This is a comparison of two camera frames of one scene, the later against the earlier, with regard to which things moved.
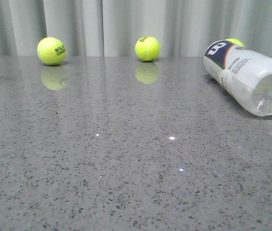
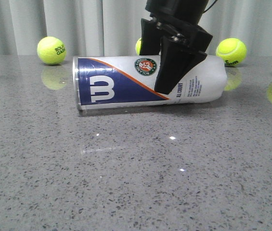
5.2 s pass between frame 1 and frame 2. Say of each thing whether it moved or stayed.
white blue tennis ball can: moved
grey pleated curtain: stayed
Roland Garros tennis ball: stayed
